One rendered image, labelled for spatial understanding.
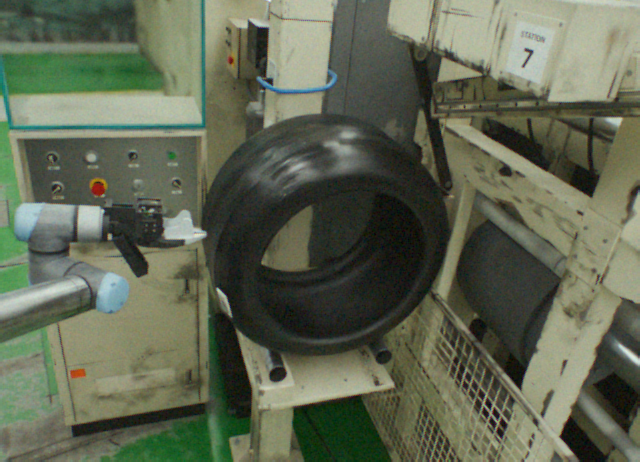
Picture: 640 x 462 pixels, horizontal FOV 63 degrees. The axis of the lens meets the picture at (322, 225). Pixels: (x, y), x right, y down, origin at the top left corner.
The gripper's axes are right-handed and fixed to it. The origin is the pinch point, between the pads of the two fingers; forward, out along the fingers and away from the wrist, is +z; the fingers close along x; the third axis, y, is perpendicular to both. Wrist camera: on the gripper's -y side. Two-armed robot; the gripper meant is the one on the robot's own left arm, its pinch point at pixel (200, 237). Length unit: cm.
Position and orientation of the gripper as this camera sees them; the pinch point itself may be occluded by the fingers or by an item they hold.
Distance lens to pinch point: 117.9
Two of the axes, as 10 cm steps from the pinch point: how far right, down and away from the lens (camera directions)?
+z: 9.3, 0.4, 3.7
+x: -3.1, -4.8, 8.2
